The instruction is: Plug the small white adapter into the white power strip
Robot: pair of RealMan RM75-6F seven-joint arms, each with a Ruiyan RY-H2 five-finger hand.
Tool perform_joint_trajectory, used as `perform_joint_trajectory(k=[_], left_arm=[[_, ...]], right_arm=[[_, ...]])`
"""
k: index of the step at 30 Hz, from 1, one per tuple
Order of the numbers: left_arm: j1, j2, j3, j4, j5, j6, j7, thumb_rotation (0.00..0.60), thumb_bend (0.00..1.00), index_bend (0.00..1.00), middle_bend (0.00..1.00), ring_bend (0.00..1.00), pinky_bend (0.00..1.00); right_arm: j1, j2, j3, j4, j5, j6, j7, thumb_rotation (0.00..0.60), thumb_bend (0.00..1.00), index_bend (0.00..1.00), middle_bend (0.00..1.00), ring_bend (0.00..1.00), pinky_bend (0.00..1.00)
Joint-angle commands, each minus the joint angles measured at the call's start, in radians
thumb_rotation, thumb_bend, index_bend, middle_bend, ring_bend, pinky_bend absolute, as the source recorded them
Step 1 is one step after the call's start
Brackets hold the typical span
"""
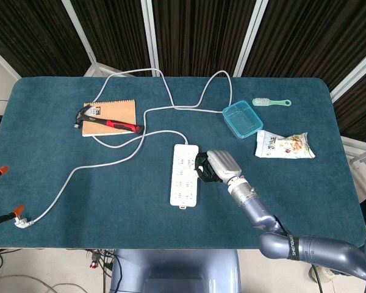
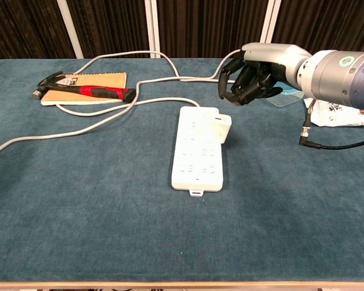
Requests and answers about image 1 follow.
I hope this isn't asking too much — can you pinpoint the white printed snack bag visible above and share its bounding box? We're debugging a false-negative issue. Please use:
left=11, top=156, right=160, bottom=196
left=254, top=129, right=316, bottom=159

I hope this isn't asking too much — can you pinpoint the white metal frame base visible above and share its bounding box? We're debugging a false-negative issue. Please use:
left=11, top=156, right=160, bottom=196
left=343, top=136, right=366, bottom=184

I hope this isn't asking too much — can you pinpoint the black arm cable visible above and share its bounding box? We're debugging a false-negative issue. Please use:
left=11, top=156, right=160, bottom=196
left=310, top=264, right=325, bottom=293

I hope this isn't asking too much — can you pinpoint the green handled brush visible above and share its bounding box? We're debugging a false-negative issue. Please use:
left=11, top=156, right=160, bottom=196
left=251, top=97, right=293, bottom=107

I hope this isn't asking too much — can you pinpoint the clear container blue lid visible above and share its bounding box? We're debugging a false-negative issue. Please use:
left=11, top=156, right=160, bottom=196
left=221, top=99, right=265, bottom=140

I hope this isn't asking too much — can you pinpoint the white partition frame post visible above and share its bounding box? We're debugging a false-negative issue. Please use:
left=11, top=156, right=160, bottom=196
left=329, top=45, right=366, bottom=101
left=140, top=0, right=159, bottom=70
left=60, top=0, right=123, bottom=77
left=0, top=41, right=21, bottom=79
left=234, top=0, right=269, bottom=77

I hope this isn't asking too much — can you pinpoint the red black claw hammer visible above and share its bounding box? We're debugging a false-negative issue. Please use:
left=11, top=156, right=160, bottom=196
left=72, top=103, right=144, bottom=135

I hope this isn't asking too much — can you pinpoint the grey power strip cable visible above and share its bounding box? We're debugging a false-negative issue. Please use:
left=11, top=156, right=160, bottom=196
left=13, top=68, right=232, bottom=230

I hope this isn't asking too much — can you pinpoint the white power strip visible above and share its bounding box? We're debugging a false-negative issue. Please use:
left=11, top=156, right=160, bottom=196
left=170, top=143, right=200, bottom=211

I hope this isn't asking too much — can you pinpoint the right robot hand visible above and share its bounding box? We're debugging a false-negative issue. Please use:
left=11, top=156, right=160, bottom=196
left=195, top=148, right=243, bottom=184

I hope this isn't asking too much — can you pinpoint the blue grey robot torso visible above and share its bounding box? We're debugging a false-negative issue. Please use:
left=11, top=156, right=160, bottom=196
left=109, top=248, right=242, bottom=293

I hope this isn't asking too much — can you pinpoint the teal table cloth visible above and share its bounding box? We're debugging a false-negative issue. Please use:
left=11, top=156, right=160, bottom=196
left=0, top=76, right=366, bottom=250

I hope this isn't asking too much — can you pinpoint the brown spiral notebook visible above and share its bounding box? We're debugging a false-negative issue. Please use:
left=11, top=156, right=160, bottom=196
left=81, top=99, right=137, bottom=137

